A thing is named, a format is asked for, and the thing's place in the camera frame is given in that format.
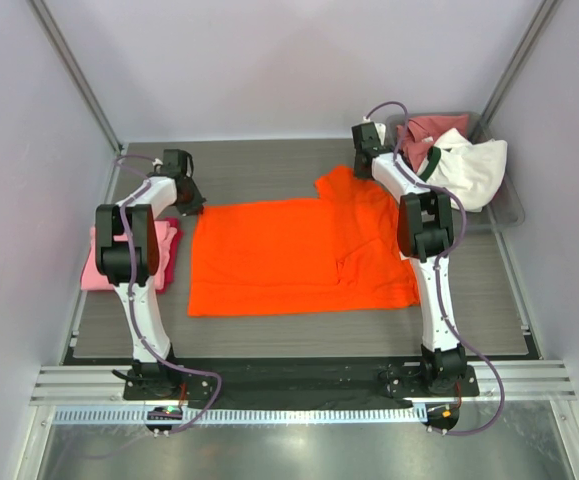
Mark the orange t shirt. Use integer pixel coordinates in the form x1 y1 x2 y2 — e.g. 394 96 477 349
188 166 420 317

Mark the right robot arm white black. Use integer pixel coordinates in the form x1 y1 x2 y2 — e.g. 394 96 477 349
352 118 467 396

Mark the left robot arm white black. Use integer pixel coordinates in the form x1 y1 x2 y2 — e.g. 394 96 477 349
94 149 206 399

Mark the folded magenta t shirt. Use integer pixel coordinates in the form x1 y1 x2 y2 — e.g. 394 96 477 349
156 217 184 294

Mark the dusty red t shirt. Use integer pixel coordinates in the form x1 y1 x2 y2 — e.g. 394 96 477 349
396 114 470 172

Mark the white t shirt green collar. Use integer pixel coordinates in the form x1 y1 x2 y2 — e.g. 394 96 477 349
416 128 508 212

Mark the folded light pink t shirt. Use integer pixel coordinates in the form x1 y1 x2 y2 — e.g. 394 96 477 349
80 219 179 293

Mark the grey plastic bin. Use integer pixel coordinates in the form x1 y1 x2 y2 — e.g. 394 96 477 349
387 113 525 231

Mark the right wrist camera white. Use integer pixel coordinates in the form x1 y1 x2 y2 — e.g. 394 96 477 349
362 116 387 145

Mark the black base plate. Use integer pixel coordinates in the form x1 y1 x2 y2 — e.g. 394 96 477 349
112 357 480 430

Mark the right aluminium corner post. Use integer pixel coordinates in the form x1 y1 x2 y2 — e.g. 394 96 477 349
481 0 562 124

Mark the aluminium corner post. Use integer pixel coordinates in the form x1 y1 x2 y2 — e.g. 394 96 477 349
27 0 123 153
481 0 562 124

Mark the left aluminium corner post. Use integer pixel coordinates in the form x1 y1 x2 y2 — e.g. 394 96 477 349
27 0 123 153

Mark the slotted cable duct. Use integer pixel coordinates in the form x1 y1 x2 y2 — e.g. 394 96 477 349
53 404 427 426

